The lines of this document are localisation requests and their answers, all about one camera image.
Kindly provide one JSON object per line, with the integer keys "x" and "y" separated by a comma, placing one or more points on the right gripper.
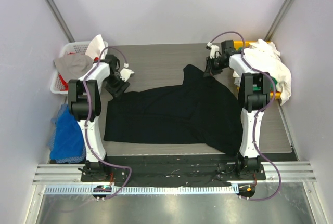
{"x": 209, "y": 66}

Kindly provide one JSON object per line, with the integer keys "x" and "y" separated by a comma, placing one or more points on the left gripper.
{"x": 117, "y": 87}

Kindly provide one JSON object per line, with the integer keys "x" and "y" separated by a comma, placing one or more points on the black t shirt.
{"x": 200, "y": 110}

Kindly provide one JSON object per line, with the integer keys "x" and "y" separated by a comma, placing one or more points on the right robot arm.
{"x": 254, "y": 96}

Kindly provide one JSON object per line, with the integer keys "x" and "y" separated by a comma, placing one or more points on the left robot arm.
{"x": 85, "y": 105}

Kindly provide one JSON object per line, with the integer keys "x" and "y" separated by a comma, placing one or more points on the yellow plastic bin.
{"x": 239, "y": 46}

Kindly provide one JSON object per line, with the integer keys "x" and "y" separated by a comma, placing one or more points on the white and red garment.
{"x": 97, "y": 48}

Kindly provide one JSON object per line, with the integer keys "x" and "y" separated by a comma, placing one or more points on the beige grey shirt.
{"x": 73, "y": 65}

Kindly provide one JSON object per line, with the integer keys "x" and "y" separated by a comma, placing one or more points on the white t shirt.
{"x": 285, "y": 78}

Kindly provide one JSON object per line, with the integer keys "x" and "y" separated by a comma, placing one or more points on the green t shirt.
{"x": 273, "y": 81}

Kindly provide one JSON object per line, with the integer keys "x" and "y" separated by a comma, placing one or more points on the solid blue shirt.
{"x": 67, "y": 135}

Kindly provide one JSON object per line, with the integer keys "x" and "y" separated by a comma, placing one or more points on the blue checkered shirt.
{"x": 56, "y": 153}

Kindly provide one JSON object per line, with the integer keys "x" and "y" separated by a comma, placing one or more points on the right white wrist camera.
{"x": 214, "y": 50}

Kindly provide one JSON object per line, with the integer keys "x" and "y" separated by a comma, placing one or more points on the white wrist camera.
{"x": 126, "y": 73}
{"x": 214, "y": 50}

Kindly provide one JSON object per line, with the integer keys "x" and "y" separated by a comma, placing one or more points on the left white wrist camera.
{"x": 126, "y": 73}

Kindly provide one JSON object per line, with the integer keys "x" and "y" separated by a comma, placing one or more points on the aluminium rail frame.
{"x": 66, "y": 174}

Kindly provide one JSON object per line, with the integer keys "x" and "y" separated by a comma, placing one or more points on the left corner aluminium post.
{"x": 60, "y": 20}

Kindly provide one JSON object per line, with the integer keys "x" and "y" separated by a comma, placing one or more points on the corner aluminium post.
{"x": 286, "y": 5}
{"x": 60, "y": 20}

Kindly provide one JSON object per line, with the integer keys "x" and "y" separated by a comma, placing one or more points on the white slotted cable duct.
{"x": 97, "y": 190}

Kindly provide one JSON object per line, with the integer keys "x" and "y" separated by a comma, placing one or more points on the right corner aluminium post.
{"x": 286, "y": 5}

